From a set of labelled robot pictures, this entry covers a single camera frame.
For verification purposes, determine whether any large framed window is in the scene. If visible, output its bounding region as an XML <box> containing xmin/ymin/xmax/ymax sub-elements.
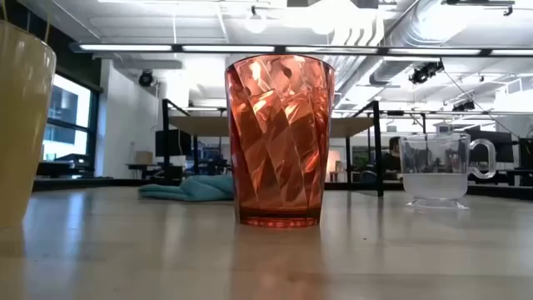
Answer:
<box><xmin>41</xmin><ymin>73</ymin><xmax>100</xmax><ymax>163</ymax></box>

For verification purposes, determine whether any clear glass mug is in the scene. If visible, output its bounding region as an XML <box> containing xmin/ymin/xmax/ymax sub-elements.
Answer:
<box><xmin>398</xmin><ymin>132</ymin><xmax>497</xmax><ymax>210</ymax></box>

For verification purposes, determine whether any person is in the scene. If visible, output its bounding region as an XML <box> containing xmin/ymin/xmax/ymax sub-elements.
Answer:
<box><xmin>381</xmin><ymin>136</ymin><xmax>403</xmax><ymax>172</ymax></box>

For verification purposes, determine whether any teal folded cloth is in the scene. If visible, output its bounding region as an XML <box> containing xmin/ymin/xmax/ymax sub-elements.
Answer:
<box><xmin>137</xmin><ymin>174</ymin><xmax>234</xmax><ymax>203</ymax></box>

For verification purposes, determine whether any long led light bar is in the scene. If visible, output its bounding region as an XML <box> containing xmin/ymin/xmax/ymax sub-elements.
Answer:
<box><xmin>68</xmin><ymin>41</ymin><xmax>533</xmax><ymax>58</ymax></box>

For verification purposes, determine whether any yellow ceramic mug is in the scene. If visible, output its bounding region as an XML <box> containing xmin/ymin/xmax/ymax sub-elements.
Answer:
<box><xmin>0</xmin><ymin>19</ymin><xmax>57</xmax><ymax>229</ymax></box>

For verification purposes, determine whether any silver ceiling ventilation duct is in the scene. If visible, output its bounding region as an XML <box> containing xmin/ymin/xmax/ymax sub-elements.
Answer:
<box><xmin>332</xmin><ymin>0</ymin><xmax>459</xmax><ymax>97</ymax></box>

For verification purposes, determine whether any white globe ceiling lamp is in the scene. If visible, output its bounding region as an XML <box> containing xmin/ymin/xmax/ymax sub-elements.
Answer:
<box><xmin>244</xmin><ymin>6</ymin><xmax>267</xmax><ymax>34</ymax></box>

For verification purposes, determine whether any black computer monitor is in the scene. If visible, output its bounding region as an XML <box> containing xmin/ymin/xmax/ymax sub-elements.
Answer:
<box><xmin>468</xmin><ymin>130</ymin><xmax>514</xmax><ymax>164</ymax></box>
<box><xmin>155</xmin><ymin>129</ymin><xmax>193</xmax><ymax>158</ymax></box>

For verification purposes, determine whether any red faceted plastic tumbler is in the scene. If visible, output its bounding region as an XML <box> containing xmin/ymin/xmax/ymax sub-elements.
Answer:
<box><xmin>224</xmin><ymin>53</ymin><xmax>336</xmax><ymax>229</ymax></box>

